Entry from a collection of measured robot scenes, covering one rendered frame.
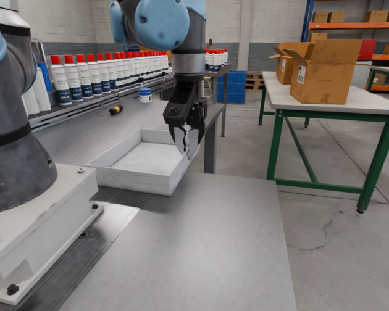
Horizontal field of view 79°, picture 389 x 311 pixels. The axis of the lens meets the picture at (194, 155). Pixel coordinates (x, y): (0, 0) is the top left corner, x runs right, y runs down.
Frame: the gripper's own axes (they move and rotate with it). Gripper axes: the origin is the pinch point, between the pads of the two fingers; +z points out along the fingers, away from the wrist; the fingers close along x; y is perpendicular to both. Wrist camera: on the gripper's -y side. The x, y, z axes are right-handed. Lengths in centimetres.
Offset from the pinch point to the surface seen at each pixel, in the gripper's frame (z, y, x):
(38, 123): 0, 15, 62
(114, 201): 3.3, -18.2, 10.3
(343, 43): -27, 114, -60
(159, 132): -0.7, 13.0, 12.9
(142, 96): 0, 68, 46
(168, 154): 3.0, 5.7, 7.4
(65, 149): 3.3, 2.0, 39.8
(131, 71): -11, 92, 64
